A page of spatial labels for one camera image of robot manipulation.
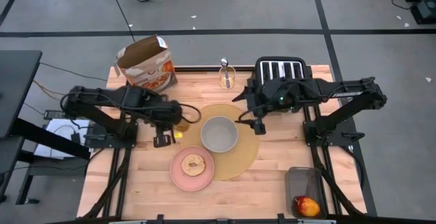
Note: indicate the black side desk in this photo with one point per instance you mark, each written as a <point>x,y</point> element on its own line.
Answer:
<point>17,88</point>

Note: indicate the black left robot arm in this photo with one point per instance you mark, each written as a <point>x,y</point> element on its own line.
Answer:
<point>102,98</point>

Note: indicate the cereal box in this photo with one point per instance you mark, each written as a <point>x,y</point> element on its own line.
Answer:
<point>146,52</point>

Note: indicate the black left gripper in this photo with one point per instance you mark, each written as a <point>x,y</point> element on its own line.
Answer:
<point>163,115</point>

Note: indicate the black aluminium rig frame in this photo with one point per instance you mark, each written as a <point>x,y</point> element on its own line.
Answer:
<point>117,169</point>

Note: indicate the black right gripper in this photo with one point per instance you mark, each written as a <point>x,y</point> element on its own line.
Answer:
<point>260,98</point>

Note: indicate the black four-slot toaster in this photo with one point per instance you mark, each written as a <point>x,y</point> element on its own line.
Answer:
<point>282,59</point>

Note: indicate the round woven straw placemat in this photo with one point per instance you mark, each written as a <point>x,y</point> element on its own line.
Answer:
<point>238,162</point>

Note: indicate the grey translucent bin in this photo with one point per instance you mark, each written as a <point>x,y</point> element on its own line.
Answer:
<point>303,183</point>

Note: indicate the bagel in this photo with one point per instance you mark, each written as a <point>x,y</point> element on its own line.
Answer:
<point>187,169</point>

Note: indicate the pale ceramic bowl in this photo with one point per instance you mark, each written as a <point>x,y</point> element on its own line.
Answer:
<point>219,133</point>

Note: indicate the amber plastic tumbler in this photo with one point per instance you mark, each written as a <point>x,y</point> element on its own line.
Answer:
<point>184,127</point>

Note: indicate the black power supply brick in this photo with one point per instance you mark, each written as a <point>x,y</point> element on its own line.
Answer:
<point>54,114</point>

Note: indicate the pink plate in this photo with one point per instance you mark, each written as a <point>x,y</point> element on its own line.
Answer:
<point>177,178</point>

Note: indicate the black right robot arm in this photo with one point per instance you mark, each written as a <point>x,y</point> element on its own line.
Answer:
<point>357,94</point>

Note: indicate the white paper sheet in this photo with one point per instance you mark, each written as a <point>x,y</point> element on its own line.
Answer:
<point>58,128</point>

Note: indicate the red yellow apple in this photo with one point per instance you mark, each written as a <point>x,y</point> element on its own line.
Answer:
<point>308,207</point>

